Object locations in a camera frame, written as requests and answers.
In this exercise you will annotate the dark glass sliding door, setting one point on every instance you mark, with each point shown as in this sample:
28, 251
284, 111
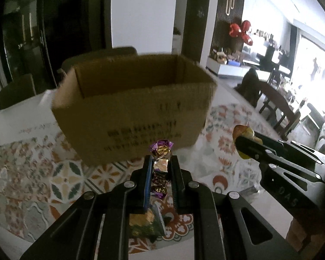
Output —
70, 19

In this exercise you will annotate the red balloon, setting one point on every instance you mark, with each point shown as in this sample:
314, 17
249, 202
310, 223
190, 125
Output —
235, 29

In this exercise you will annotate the brown cardboard box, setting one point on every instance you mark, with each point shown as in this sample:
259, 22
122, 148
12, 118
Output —
124, 119

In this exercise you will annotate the purple gold candy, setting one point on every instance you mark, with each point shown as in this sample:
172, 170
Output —
162, 165

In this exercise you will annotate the white cabinet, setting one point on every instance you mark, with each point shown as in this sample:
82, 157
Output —
227, 71

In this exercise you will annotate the dark interior door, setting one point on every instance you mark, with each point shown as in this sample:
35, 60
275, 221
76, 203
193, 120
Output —
197, 19

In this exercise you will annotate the white loop wall ornament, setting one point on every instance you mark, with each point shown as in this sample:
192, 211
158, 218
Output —
227, 4

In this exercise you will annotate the white patterned tablecloth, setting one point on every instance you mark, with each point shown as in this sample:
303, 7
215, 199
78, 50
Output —
29, 140

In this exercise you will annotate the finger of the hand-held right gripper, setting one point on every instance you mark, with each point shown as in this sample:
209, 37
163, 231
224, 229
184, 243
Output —
287, 146
254, 149

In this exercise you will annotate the dark wooden chair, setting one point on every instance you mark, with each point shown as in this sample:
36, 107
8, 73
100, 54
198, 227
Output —
281, 108

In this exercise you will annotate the person's right hand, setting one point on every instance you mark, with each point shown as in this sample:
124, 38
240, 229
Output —
300, 230

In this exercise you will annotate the green snack packet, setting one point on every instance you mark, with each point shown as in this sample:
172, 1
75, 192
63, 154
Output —
146, 222

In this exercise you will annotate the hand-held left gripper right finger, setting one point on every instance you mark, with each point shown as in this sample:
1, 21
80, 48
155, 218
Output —
176, 189

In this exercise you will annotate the dark slatted wall panel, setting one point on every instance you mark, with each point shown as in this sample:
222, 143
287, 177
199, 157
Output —
219, 27

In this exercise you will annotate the yellow candy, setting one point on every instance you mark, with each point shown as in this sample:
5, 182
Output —
241, 132

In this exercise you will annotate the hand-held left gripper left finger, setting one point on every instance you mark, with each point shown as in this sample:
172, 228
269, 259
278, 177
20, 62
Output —
148, 187

